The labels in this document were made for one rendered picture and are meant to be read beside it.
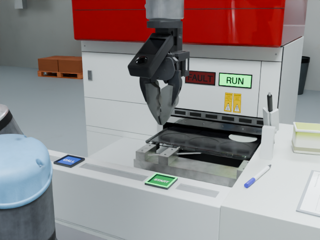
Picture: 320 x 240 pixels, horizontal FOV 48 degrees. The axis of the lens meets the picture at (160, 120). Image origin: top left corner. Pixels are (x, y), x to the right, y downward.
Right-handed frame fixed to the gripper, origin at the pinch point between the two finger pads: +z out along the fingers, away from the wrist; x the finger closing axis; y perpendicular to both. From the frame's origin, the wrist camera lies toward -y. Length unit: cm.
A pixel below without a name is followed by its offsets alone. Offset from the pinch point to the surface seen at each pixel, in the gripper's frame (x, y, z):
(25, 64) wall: 710, 633, 103
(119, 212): 8.4, -4.0, 22.0
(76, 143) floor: 210, 222, 111
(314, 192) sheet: -30.9, 8.9, 13.9
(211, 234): -13.4, -4.0, 21.1
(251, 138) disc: -8, 57, 21
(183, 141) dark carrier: 13, 44, 21
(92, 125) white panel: 63, 58, 26
